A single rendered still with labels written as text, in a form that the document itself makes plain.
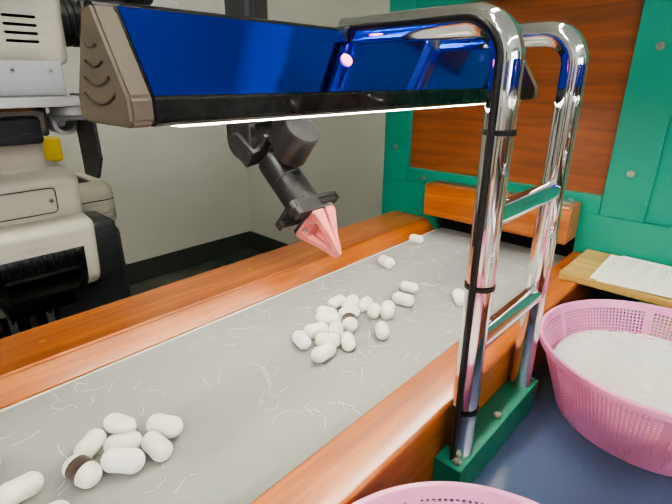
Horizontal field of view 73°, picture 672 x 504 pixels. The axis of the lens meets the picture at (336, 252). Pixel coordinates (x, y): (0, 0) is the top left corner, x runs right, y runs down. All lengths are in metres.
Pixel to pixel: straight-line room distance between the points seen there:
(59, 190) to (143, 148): 1.62
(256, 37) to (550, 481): 0.51
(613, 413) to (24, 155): 1.05
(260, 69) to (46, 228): 0.76
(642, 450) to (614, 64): 0.61
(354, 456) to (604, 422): 0.29
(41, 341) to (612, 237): 0.91
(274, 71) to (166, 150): 2.38
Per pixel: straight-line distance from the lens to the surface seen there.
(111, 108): 0.32
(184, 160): 2.78
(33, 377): 0.63
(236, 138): 0.78
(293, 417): 0.50
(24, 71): 1.03
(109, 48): 0.32
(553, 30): 0.52
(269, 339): 0.63
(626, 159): 0.92
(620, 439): 0.61
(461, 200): 0.97
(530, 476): 0.57
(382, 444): 0.44
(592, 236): 0.96
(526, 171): 0.99
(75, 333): 0.67
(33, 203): 1.07
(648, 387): 0.65
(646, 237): 0.94
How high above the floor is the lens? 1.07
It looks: 21 degrees down
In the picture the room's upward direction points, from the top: straight up
